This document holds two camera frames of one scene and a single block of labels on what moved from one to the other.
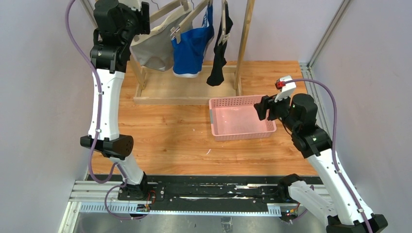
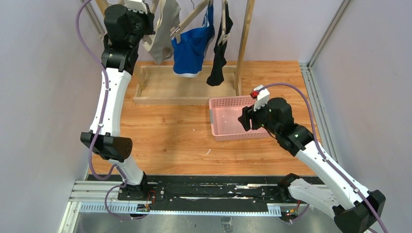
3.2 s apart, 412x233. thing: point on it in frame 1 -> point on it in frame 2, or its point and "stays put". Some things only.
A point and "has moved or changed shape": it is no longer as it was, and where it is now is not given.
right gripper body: x=270 y=109 -> x=246 y=118
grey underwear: x=154 y=52 has moved or changed shape
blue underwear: x=188 y=55 stays put
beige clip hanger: x=176 y=31 stays put
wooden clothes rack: x=157 y=85 stays put
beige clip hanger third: x=225 y=36 stays put
